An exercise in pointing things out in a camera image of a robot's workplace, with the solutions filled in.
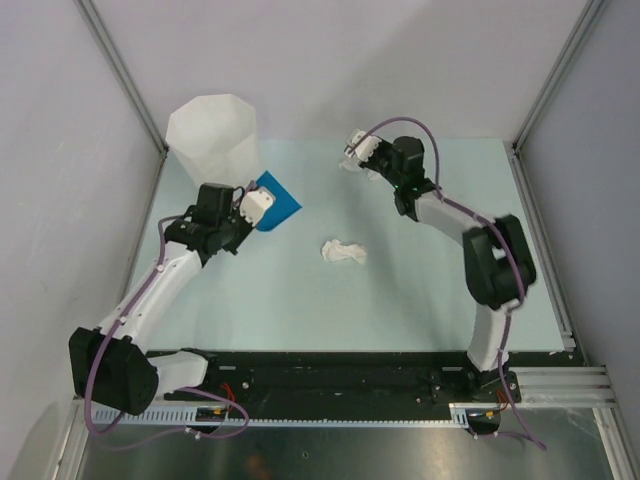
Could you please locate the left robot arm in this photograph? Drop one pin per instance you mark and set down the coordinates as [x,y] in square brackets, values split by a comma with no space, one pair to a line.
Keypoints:
[109,362]

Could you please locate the aluminium corner post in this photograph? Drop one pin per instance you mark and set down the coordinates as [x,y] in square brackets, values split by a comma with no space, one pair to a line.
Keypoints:
[114,60]
[569,53]

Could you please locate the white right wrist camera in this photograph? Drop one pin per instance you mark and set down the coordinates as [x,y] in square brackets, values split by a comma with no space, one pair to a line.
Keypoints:
[360,145]

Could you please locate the right aluminium corner post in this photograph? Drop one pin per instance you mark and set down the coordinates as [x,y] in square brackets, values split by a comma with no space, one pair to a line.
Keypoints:
[569,53]

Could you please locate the blue plastic dustpan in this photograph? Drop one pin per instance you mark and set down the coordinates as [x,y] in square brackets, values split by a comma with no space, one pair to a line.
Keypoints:
[285,205]

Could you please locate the white translucent tall bin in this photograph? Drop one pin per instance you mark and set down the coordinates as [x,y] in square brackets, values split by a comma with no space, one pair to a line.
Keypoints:
[214,137]

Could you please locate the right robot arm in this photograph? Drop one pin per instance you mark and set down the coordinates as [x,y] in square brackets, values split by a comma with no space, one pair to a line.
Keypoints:
[498,264]

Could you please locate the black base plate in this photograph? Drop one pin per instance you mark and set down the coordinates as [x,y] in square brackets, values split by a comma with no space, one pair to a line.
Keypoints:
[438,376]

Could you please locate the left aluminium corner post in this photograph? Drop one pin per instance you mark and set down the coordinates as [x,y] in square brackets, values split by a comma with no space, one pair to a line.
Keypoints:
[114,60]

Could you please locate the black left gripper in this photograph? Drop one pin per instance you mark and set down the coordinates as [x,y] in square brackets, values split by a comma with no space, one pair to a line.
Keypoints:
[247,228]

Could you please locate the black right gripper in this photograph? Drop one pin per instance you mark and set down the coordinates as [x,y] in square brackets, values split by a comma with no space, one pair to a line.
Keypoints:
[369,164]

